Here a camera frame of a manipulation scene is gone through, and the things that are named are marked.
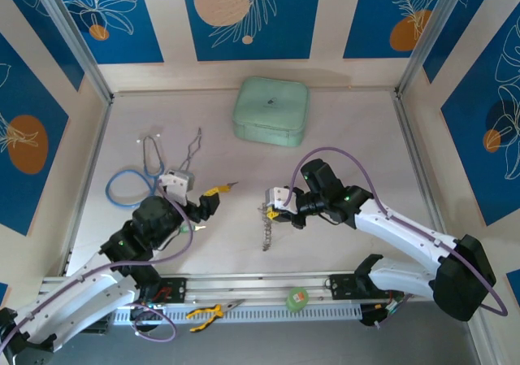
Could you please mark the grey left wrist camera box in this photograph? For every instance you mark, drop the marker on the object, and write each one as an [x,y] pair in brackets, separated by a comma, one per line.
[178,184]

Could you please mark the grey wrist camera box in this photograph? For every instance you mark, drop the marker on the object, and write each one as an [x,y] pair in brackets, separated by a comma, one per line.
[278,196]
[178,184]

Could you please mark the mint green zippered case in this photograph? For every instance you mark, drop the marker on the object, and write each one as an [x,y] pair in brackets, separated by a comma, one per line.
[270,111]

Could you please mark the key with yellow tag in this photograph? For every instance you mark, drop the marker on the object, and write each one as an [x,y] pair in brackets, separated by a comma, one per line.
[222,188]

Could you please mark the blue stethoscope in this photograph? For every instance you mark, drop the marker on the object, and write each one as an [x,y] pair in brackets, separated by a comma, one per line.
[156,168]

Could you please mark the green tape roll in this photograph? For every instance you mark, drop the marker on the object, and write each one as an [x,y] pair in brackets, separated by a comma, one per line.
[297,299]

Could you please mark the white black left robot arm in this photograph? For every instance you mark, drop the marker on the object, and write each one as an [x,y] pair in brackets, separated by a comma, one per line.
[81,296]

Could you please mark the blue floral wall poster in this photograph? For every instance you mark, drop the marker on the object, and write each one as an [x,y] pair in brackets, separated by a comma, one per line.
[487,170]
[24,96]
[373,15]
[134,44]
[252,44]

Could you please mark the aluminium frame post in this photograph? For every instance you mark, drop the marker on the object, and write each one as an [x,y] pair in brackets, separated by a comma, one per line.
[72,36]
[434,36]

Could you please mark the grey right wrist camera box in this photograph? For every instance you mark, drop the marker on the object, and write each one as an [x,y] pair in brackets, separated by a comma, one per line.
[278,196]

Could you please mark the metal keyring disc with rings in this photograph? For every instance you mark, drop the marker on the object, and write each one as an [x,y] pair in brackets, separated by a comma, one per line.
[267,235]

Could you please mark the yellow black pliers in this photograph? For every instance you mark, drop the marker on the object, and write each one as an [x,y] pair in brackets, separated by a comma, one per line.
[211,312]

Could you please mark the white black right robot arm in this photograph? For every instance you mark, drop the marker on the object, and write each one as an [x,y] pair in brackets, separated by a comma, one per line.
[406,235]

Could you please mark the aluminium rail beam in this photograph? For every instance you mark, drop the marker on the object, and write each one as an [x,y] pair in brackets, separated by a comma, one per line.
[252,283]

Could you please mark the aluminium side rail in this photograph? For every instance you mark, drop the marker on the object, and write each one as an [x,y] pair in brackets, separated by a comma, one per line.
[95,149]
[416,153]

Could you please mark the key with green tag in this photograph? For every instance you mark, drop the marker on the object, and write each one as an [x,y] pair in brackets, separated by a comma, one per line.
[186,230]

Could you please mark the black ribbed block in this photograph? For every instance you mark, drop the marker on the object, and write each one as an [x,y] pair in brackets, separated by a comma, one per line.
[99,328]

